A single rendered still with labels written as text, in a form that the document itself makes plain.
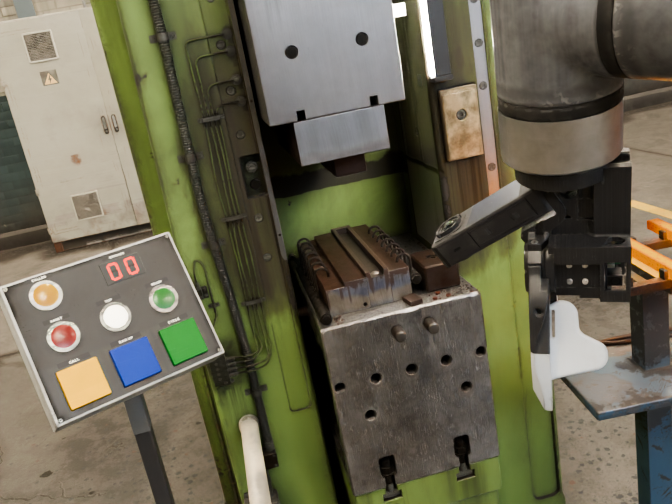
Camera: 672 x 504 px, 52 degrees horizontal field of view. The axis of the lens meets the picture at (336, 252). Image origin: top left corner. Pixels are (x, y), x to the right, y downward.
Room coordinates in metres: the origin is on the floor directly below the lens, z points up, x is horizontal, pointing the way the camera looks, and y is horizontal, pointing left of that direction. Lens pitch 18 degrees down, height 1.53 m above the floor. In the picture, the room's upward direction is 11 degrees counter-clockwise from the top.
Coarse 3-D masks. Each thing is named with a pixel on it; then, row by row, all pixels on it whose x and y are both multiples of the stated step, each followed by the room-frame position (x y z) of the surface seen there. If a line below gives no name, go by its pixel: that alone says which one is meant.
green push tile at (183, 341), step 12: (180, 324) 1.26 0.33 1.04; (192, 324) 1.27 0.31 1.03; (168, 336) 1.24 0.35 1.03; (180, 336) 1.25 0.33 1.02; (192, 336) 1.26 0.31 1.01; (168, 348) 1.23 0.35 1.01; (180, 348) 1.23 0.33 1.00; (192, 348) 1.24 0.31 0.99; (204, 348) 1.25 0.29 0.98; (180, 360) 1.22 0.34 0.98
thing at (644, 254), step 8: (632, 240) 1.46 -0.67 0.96; (632, 248) 1.41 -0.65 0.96; (640, 248) 1.40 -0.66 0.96; (648, 248) 1.39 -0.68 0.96; (632, 256) 1.41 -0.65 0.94; (640, 256) 1.38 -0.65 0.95; (648, 256) 1.35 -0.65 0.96; (656, 256) 1.34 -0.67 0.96; (664, 256) 1.33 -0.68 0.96; (648, 264) 1.35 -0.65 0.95; (656, 264) 1.31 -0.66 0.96; (664, 264) 1.29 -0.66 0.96
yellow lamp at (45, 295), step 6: (36, 288) 1.22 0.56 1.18; (42, 288) 1.22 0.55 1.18; (48, 288) 1.22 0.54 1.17; (54, 288) 1.23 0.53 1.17; (36, 294) 1.21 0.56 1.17; (42, 294) 1.21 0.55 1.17; (48, 294) 1.22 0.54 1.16; (54, 294) 1.22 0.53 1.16; (36, 300) 1.20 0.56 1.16; (42, 300) 1.21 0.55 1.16; (48, 300) 1.21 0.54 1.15; (54, 300) 1.21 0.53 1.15
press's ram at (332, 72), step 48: (240, 0) 1.52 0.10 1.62; (288, 0) 1.46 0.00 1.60; (336, 0) 1.47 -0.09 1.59; (384, 0) 1.48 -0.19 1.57; (288, 48) 1.46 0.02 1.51; (336, 48) 1.47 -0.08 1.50; (384, 48) 1.48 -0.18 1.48; (288, 96) 1.45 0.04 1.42; (336, 96) 1.47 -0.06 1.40; (384, 96) 1.48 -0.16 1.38
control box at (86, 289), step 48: (144, 240) 1.35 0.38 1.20; (0, 288) 1.20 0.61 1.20; (96, 288) 1.26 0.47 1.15; (144, 288) 1.29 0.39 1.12; (192, 288) 1.32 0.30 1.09; (48, 336) 1.17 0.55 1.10; (96, 336) 1.20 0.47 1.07; (144, 336) 1.23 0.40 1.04; (48, 384) 1.12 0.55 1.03; (144, 384) 1.18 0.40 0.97
